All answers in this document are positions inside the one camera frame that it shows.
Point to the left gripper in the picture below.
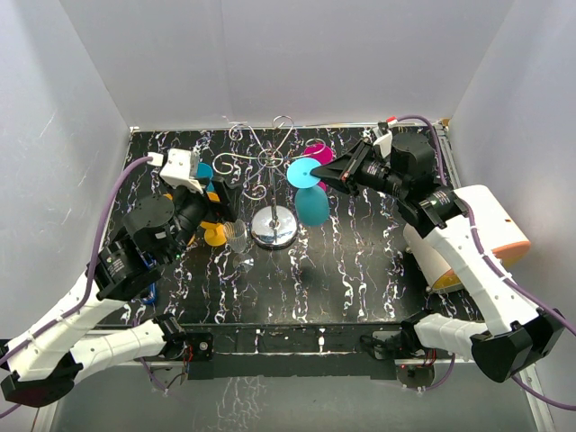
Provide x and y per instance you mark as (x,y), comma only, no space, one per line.
(223,210)

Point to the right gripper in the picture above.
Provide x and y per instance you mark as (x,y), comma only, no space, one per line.
(344,172)

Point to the clear wine glass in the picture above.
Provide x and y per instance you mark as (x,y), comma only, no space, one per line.
(236,235)

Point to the blue wine glass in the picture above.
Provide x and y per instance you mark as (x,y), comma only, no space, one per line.
(311,202)
(205,171)

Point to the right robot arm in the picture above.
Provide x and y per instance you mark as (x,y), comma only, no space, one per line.
(516,330)

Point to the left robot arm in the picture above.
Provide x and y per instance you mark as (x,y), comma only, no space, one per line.
(45,363)

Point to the orange wine glass right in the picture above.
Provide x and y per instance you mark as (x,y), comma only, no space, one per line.
(213,228)

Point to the orange wine glass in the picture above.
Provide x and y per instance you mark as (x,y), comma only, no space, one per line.
(213,228)
(190,240)

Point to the magenta wine glass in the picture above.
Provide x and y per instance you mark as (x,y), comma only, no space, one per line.
(323,155)

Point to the orange wine glass left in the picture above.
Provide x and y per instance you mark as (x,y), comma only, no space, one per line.
(190,240)

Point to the chrome wine glass rack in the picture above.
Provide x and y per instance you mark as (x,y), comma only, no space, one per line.
(273,227)

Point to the blue carabiner clip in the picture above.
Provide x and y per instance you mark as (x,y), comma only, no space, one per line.
(149,295)

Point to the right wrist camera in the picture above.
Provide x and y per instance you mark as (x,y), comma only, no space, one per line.
(383,137)

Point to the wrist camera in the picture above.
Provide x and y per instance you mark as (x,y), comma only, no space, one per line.
(383,137)
(178,167)

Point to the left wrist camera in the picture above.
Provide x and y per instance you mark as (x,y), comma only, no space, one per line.
(178,167)

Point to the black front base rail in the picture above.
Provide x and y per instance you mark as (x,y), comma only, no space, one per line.
(301,350)

